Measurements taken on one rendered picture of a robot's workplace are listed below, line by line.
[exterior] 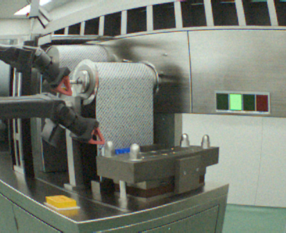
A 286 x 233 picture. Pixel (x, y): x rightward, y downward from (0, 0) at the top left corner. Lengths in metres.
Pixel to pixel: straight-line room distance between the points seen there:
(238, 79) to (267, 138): 2.61
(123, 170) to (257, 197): 2.99
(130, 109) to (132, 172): 0.31
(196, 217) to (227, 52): 0.56
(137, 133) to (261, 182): 2.72
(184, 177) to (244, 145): 2.83
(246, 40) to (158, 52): 0.42
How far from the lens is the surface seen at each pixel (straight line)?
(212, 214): 1.42
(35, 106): 1.10
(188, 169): 1.31
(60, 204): 1.11
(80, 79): 1.36
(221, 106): 1.40
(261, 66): 1.31
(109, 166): 1.24
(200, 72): 1.46
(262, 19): 1.41
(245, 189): 4.15
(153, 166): 1.22
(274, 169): 3.93
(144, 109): 1.46
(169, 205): 1.21
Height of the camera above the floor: 1.21
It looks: 3 degrees down
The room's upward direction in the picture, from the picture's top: straight up
